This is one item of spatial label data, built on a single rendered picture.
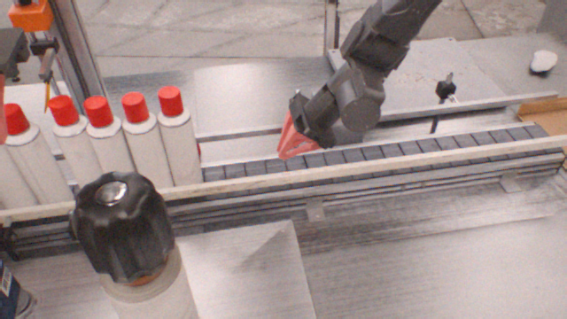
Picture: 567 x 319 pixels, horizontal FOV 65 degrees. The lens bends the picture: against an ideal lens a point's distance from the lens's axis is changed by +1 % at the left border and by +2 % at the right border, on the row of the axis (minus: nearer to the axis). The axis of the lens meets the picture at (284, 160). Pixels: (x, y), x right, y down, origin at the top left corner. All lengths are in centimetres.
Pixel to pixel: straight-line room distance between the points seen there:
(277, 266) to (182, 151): 24
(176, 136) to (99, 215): 32
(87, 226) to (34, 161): 36
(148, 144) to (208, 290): 24
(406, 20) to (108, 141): 46
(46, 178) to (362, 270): 53
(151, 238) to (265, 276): 30
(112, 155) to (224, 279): 26
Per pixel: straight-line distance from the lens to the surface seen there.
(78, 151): 75
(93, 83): 84
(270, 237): 73
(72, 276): 76
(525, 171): 98
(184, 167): 75
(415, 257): 80
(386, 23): 64
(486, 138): 98
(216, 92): 111
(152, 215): 42
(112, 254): 42
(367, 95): 62
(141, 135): 70
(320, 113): 71
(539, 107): 117
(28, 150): 75
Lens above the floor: 147
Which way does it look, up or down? 44 degrees down
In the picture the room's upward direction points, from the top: straight up
